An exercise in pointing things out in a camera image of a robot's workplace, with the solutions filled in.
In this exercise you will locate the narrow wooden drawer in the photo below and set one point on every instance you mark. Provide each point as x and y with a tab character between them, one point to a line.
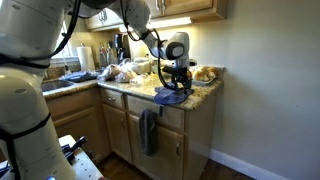
112	98

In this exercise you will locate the white roll tray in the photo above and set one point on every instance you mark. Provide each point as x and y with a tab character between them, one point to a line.
203	81

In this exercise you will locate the black coffee machine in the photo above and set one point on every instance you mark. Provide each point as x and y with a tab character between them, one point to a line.
118	46

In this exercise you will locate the clear crumpled plastic bag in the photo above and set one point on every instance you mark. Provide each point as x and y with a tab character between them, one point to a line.
146	80

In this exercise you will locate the blue terry towel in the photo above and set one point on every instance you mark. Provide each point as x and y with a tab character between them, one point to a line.
170	101
165	90

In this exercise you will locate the white paper towel roll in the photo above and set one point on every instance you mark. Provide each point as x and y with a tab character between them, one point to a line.
85	58

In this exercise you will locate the small bagged bread loaf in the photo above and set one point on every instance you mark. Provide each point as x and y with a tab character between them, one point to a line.
126	75

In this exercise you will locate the steel kitchen sink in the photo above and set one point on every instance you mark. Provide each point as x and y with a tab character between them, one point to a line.
56	85

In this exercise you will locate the black clamp tools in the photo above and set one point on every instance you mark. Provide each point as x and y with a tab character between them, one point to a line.
75	146

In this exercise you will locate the dark blue dish mat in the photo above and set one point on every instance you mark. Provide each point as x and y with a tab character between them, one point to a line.
78	76

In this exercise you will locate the wooden upper cabinet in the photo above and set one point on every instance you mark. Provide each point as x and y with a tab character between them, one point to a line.
103	20
196	8

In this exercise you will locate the black over-drawer hook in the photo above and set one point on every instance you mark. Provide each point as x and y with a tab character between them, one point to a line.
160	110

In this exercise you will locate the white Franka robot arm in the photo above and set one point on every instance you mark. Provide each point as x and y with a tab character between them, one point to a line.
26	110

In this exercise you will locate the white dish wand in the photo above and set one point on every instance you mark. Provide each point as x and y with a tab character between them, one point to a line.
66	66

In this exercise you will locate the large bagged dark bread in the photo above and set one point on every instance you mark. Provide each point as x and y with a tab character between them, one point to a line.
110	71

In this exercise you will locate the white perforated robot table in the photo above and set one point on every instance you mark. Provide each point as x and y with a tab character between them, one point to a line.
85	166

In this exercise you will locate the white baseboard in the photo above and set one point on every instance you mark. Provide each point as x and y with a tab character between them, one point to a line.
240	165

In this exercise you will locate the silver white rice cooker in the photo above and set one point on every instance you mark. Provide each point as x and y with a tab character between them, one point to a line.
141	66

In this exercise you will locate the bright kitchen window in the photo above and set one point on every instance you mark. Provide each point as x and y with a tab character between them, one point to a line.
65	50

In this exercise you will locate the wide wooden drawer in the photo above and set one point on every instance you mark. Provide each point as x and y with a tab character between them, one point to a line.
173	116

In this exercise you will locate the narrow wooden cabinet door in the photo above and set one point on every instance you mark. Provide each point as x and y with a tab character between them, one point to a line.
115	133

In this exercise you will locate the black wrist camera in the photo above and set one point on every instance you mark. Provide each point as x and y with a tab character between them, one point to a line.
168	70

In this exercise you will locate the under-cabinet light strip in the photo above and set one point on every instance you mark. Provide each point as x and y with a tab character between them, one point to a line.
176	22

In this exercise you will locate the wooden sink cabinet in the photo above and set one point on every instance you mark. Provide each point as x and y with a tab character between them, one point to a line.
76	120

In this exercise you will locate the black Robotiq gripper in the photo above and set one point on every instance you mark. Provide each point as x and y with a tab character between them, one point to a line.
182	75

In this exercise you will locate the golden bread roll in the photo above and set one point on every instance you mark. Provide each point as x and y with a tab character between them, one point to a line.
199	75
213	71
204	69

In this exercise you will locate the dusty grey-blue towel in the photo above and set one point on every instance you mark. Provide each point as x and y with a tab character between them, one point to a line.
148	133

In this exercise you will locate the clear bottle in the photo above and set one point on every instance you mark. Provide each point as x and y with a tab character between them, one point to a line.
102	58
110	56

